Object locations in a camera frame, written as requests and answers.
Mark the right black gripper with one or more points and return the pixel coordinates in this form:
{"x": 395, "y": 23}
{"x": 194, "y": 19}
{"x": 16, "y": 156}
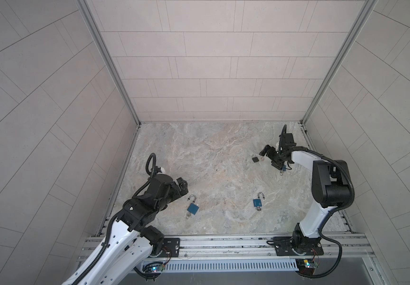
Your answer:
{"x": 265, "y": 149}

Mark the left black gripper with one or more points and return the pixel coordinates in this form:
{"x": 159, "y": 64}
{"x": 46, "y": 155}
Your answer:
{"x": 176, "y": 193}

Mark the black padlock with key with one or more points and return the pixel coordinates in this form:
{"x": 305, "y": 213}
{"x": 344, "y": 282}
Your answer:
{"x": 255, "y": 158}

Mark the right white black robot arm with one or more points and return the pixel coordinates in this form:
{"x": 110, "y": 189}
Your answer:
{"x": 331, "y": 188}

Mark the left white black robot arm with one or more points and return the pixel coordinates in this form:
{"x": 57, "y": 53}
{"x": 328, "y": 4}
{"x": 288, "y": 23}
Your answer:
{"x": 129, "y": 237}

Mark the left blue padlock with key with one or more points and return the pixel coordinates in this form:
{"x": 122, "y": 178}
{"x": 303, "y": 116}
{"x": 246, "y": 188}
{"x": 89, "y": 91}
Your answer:
{"x": 193, "y": 208}

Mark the blue padlock with key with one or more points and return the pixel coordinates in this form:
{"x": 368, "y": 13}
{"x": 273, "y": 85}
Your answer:
{"x": 193, "y": 208}
{"x": 258, "y": 201}

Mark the right blue padlock with key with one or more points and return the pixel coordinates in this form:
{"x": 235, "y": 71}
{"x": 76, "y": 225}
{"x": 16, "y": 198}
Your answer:
{"x": 258, "y": 201}

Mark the left green circuit board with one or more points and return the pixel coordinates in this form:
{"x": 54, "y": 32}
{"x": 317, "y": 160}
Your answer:
{"x": 154, "y": 267}

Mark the white vent grille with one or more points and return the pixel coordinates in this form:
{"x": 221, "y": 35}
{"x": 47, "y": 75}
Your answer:
{"x": 229, "y": 266}

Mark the right circuit board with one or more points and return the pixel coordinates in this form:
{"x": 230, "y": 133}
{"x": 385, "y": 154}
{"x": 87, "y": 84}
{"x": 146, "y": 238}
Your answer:
{"x": 306, "y": 266}

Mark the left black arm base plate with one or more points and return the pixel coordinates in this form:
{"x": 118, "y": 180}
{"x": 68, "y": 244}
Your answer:
{"x": 170, "y": 248}

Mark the aluminium mounting rail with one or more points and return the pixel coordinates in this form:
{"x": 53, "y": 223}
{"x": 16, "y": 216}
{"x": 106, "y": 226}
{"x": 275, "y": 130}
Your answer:
{"x": 237, "y": 247}

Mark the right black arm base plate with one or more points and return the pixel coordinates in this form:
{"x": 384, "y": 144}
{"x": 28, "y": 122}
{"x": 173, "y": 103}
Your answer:
{"x": 304, "y": 246}

